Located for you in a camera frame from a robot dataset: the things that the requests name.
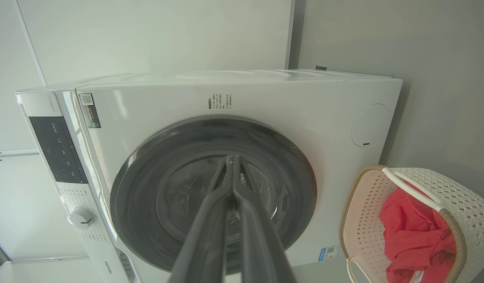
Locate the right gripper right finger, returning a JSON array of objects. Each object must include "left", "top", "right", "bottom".
[{"left": 233, "top": 155, "right": 298, "bottom": 283}]

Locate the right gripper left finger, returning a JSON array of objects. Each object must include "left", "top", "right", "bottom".
[{"left": 168, "top": 155, "right": 237, "bottom": 283}]

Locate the cream perforated laundry basket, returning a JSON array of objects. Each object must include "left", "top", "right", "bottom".
[{"left": 339, "top": 165, "right": 484, "bottom": 283}]

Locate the blue energy label sticker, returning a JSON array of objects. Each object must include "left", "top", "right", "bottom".
[{"left": 317, "top": 244, "right": 343, "bottom": 262}]

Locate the round black washing machine door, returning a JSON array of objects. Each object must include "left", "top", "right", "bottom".
[{"left": 110, "top": 115, "right": 318, "bottom": 276}]

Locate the white washer control knob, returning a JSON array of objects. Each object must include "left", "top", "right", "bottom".
[{"left": 68, "top": 207, "right": 96, "bottom": 230}]

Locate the small printed text label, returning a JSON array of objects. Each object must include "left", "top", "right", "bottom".
[{"left": 208, "top": 94, "right": 233, "bottom": 110}]

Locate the white front-load washing machine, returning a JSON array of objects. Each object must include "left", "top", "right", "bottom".
[{"left": 15, "top": 70, "right": 403, "bottom": 283}]

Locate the red garment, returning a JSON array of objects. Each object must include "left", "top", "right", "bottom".
[{"left": 379, "top": 182, "right": 457, "bottom": 283}]

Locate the round white filter cover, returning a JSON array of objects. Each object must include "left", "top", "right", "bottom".
[{"left": 351, "top": 103, "right": 391, "bottom": 148}]

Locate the black washer control display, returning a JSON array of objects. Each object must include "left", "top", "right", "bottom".
[{"left": 29, "top": 116, "right": 88, "bottom": 184}]

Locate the black QR code sticker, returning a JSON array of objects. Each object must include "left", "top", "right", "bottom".
[{"left": 79, "top": 93, "right": 102, "bottom": 129}]

